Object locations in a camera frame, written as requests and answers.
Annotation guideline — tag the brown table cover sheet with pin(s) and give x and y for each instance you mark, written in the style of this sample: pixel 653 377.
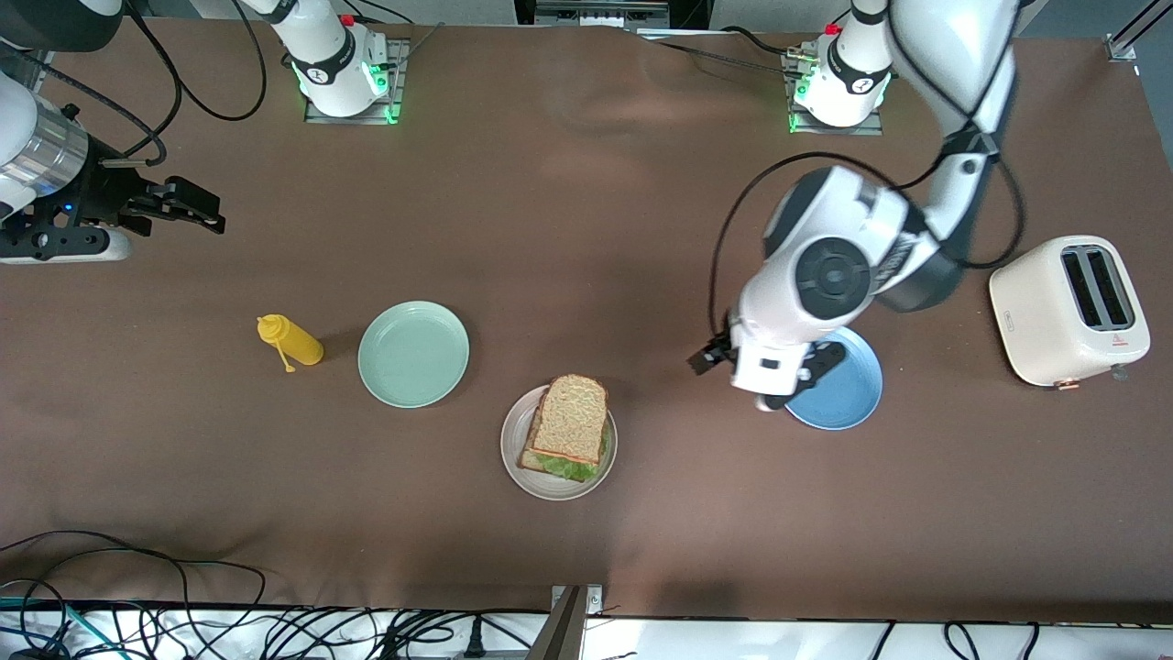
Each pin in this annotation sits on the brown table cover sheet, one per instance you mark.
pixel 550 183

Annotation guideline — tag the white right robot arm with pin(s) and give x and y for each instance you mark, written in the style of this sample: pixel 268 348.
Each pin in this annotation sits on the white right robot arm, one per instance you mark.
pixel 37 156

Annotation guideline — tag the toasted brown bread slice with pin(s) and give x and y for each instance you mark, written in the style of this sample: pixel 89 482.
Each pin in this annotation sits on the toasted brown bread slice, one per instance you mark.
pixel 527 449
pixel 570 417

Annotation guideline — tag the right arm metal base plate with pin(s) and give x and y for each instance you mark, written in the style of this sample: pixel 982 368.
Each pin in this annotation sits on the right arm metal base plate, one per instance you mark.
pixel 399 73

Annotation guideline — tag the yellow mustard squeeze bottle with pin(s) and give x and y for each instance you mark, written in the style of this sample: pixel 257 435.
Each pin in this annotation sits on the yellow mustard squeeze bottle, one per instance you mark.
pixel 298 341

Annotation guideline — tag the black equipment box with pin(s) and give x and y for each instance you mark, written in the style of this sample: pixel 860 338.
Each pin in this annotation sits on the black equipment box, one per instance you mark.
pixel 687 11

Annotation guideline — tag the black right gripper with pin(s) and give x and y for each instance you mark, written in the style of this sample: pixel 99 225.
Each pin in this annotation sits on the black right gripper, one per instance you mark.
pixel 103 196

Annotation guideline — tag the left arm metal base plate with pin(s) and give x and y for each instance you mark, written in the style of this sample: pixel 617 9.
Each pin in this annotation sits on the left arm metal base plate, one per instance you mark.
pixel 866 129

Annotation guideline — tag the mint green round plate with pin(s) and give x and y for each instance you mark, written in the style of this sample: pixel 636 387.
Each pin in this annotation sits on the mint green round plate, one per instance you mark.
pixel 413 355

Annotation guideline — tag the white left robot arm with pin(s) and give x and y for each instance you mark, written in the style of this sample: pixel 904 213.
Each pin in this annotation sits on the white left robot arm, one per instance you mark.
pixel 825 275

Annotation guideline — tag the aluminium frame post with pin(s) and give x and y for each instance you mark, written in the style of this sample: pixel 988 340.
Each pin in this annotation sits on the aluminium frame post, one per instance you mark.
pixel 559 632

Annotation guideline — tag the black power plug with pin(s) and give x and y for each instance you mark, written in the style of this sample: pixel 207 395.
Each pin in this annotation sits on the black power plug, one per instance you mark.
pixel 474 642

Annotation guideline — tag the green lettuce leaf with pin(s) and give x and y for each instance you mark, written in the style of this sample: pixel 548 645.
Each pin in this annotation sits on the green lettuce leaf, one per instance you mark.
pixel 568 469

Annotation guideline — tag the aluminium frame profile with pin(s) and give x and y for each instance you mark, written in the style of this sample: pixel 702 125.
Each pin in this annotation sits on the aluminium frame profile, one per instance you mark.
pixel 1123 46

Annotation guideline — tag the beige round plate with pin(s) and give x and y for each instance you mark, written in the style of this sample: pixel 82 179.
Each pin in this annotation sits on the beige round plate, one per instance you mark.
pixel 513 458

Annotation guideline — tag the cream white toaster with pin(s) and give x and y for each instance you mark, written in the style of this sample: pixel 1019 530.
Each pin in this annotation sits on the cream white toaster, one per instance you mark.
pixel 1035 321

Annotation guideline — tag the blue round plate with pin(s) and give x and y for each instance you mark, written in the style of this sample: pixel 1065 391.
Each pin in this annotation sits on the blue round plate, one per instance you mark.
pixel 852 394

